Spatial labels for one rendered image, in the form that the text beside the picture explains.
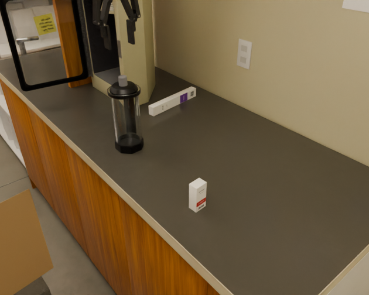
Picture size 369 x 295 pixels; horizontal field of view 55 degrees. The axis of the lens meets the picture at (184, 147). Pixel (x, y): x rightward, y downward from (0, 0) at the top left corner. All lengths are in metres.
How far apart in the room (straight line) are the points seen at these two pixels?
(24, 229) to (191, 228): 0.41
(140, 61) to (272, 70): 0.53
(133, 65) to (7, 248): 0.92
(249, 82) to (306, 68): 0.29
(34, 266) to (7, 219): 0.16
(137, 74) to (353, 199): 0.94
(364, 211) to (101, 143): 0.89
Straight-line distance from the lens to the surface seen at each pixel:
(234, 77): 1.62
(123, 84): 1.18
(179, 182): 1.12
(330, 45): 1.32
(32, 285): 0.93
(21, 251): 0.86
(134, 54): 1.50
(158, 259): 1.19
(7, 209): 0.78
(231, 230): 0.98
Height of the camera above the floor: 1.64
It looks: 33 degrees down
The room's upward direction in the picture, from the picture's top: straight up
